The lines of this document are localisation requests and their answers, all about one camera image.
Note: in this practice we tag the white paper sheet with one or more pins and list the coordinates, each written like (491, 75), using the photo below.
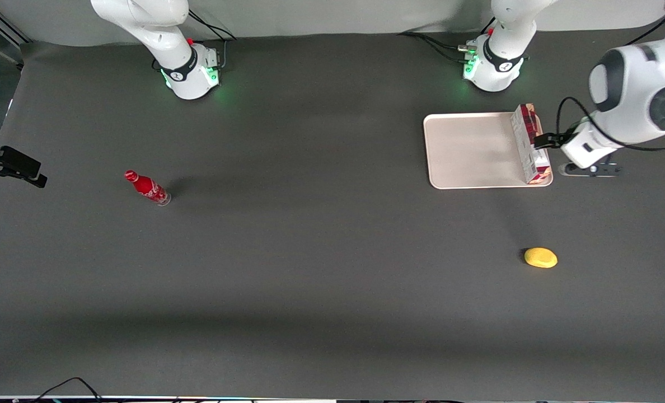
(534, 165)

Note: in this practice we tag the aluminium frame bar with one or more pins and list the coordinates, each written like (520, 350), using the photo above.
(2, 25)

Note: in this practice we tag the red soda bottle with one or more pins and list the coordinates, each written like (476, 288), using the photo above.
(146, 187)

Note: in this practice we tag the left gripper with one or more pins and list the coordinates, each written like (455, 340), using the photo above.
(552, 139)

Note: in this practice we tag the white rectangular tray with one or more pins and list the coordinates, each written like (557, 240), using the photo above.
(467, 151)

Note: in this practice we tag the yellow lemon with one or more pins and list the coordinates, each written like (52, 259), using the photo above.
(541, 258)

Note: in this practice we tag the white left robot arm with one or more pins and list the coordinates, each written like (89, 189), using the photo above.
(640, 84)

